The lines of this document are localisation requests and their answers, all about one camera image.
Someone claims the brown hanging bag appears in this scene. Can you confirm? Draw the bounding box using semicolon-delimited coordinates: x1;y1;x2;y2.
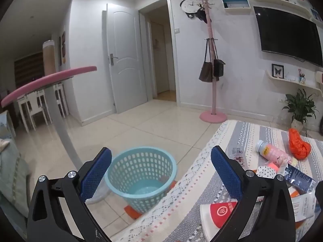
198;40;217;82

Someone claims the hallway door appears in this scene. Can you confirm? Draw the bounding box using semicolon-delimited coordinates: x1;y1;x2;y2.
150;21;167;94

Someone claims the light blue plastic basket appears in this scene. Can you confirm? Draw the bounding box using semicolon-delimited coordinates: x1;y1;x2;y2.
104;146;177;213

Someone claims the pink coat rack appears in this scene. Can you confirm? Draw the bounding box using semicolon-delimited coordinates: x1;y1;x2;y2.
199;0;228;123

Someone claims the small colourful figurine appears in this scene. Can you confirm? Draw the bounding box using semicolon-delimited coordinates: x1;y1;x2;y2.
297;68;307;85

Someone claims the framed butterfly picture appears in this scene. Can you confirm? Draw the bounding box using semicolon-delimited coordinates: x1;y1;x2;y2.
272;64;284;78

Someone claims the red white paper packet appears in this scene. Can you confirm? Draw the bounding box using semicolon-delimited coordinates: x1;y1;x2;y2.
200;199;239;242

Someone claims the tall beige cylinder appliance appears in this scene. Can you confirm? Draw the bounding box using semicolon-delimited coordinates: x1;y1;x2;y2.
42;40;56;76

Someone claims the blue white box shelf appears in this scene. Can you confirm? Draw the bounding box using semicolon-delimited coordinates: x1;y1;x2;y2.
222;0;251;10

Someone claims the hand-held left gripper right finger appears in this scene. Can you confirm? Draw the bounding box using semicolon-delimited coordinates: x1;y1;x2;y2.
211;145;297;242

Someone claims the green potted plant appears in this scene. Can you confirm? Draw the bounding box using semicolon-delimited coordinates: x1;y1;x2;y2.
282;89;319;131

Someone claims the red wall picture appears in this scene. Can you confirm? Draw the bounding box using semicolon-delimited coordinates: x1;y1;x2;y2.
59;31;66;66

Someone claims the dark wooden cabinet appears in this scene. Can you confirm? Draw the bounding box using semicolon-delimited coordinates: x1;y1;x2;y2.
14;52;44;89

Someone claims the panda wall clock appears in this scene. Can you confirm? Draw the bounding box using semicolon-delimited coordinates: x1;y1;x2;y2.
180;0;203;18

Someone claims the pink plastic bottle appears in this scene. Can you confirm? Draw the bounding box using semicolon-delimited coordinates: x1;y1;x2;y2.
255;140;293;168

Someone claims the black hanging bag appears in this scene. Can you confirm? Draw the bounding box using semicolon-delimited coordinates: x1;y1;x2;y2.
213;40;226;78

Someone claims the white door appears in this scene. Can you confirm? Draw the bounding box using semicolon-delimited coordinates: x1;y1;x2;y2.
102;3;148;114

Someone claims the orange mesh bag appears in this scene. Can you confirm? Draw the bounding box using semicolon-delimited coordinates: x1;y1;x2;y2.
288;128;312;160

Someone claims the black wall television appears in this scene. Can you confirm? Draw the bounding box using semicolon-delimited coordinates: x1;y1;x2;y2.
253;6;323;68

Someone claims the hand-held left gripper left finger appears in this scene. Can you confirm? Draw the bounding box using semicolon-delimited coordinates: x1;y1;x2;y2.
26;147;113;242

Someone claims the white dotted packet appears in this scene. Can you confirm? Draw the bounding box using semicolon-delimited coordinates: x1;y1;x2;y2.
256;166;277;179

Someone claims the dark blue milk carton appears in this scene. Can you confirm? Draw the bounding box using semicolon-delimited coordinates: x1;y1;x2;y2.
284;163;316;192

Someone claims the white curved wall shelf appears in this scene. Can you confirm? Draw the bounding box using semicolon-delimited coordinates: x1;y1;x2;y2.
265;69;323;91

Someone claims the pink rimmed glass table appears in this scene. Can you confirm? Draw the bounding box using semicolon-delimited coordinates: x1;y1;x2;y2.
1;66;111;204

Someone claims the white dining chair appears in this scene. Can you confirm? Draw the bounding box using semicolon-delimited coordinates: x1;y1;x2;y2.
28;89;51;131
54;83;69;118

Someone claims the white paper leaflet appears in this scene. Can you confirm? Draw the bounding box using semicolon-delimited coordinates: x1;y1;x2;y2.
290;193;316;222

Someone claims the pale green sofa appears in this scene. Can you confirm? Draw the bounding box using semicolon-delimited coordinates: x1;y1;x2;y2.
0;131;32;217

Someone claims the grey white striped cloth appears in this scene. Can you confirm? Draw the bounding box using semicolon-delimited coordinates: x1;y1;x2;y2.
111;120;323;242

